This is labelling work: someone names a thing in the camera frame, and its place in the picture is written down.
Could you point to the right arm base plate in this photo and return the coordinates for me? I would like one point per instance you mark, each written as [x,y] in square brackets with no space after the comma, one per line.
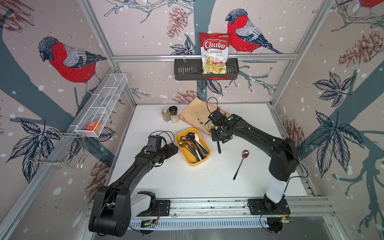
[263,206]

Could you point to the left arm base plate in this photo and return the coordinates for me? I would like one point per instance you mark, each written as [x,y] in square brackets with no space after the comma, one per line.
[147,208]

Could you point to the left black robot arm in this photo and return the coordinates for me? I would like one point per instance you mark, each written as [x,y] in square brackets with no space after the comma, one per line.
[114,207]

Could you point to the red cassava chips bag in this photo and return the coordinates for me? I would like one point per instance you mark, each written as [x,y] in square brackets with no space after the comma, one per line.
[214,52]

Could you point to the gold metal spoon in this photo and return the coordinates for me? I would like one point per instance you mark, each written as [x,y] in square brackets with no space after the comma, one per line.
[186,147]

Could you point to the black wall basket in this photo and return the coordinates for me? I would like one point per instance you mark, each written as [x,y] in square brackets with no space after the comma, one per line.
[195,69]

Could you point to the black metal spoon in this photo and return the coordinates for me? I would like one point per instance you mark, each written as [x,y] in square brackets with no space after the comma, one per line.
[199,149]

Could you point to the cream handled knife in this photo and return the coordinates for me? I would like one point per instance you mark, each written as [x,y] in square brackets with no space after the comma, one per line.
[202,124]

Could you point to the glass spice jar brown contents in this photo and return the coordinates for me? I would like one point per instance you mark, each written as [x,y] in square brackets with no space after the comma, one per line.
[166,114]

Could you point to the yellow plastic storage box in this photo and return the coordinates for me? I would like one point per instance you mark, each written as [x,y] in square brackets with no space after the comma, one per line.
[188,157]

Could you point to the white wire shelf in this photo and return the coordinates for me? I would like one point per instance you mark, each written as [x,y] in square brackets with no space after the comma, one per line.
[102,106]

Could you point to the aluminium frame rail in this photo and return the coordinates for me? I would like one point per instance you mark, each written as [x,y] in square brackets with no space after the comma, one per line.
[306,206]

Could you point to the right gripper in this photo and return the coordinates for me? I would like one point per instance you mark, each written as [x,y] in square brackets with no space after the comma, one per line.
[214,139]

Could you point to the dark green handled spoon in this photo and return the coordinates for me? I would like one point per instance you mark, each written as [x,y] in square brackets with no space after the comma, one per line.
[219,147]

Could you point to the wire hook rack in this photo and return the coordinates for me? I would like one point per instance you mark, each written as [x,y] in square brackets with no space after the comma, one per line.
[71,152]

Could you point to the glass spice jar black lid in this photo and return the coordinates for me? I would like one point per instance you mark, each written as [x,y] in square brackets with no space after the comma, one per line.
[174,114]

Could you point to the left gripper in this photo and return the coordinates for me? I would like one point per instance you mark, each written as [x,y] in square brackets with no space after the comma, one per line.
[170,152]

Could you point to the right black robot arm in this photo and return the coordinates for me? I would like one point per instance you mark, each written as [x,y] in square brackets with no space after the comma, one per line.
[283,153]

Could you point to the beige cloth napkin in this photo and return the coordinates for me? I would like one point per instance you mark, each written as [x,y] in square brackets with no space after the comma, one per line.
[188,115]

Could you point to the orange box on shelf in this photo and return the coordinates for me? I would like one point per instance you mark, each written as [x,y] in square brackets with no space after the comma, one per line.
[93,126]

